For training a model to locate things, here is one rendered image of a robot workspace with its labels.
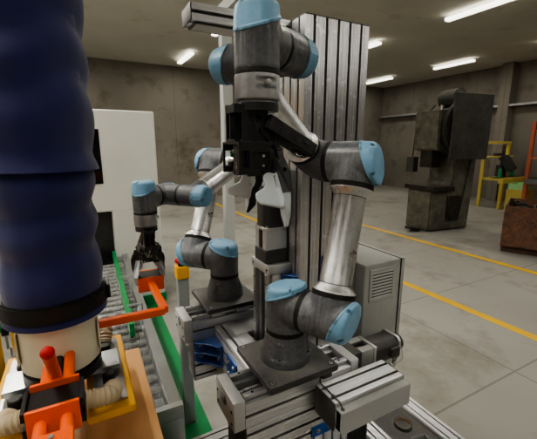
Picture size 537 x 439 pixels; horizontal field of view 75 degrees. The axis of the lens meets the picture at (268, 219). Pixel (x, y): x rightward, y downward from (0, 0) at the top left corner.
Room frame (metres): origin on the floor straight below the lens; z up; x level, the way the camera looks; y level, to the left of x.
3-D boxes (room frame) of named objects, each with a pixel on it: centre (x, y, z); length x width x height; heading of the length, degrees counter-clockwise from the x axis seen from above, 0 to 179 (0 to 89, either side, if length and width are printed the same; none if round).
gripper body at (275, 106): (0.61, 0.03, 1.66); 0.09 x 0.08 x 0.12; 118
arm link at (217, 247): (1.37, 0.19, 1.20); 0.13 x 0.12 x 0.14; 69
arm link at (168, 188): (1.23, 0.36, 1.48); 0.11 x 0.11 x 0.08; 69
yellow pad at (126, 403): (0.82, 0.43, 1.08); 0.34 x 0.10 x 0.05; 28
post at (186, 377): (1.84, 0.48, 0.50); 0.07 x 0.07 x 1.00; 27
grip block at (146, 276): (1.16, 0.42, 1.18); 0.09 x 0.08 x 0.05; 118
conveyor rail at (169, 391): (2.29, 0.91, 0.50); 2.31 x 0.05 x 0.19; 27
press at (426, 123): (6.92, -3.37, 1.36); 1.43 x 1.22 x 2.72; 117
